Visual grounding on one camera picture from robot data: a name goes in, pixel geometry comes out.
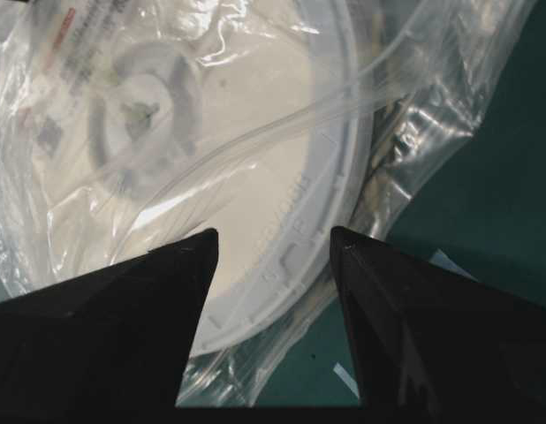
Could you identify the clear zip bag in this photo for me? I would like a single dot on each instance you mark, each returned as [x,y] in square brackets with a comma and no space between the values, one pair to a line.
[414,132]

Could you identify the white component reel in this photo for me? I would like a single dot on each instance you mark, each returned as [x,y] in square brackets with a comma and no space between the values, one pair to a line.
[149,121]

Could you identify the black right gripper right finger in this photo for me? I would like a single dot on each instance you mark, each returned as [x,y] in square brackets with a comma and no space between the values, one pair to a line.
[432,346]

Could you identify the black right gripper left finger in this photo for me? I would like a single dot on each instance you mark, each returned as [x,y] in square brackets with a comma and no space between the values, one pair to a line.
[110,346]

